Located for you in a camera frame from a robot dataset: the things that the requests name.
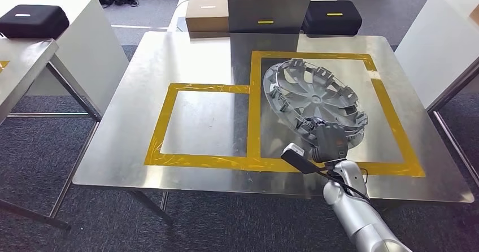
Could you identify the silver plastic wheel hubcap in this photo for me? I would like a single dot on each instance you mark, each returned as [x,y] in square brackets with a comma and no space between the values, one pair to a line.
[318,100]

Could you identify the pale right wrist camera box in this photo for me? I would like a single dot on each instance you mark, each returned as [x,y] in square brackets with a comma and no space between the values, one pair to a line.
[295,151]

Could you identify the brown cardboard box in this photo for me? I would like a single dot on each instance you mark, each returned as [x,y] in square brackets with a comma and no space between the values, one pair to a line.
[207,16]

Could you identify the grey laptop lid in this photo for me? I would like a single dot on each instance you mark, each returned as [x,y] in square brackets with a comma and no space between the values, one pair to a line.
[269,12]

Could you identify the black case yellow label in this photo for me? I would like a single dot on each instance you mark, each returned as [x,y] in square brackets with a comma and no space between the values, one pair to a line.
[333,20]

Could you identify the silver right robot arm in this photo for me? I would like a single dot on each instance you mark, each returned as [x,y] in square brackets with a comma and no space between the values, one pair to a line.
[359,213]

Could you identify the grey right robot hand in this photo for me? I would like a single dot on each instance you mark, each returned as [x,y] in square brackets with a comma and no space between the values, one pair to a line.
[331,143]

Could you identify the black case white label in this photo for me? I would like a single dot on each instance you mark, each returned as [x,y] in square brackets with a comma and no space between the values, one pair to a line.
[33,22]

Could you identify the stainless steel workbench table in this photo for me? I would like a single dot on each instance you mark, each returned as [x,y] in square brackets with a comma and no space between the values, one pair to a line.
[456,86]
[187,130]
[22,67]

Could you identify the yellow tape table marking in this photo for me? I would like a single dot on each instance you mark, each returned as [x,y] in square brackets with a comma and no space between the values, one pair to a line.
[254,111]

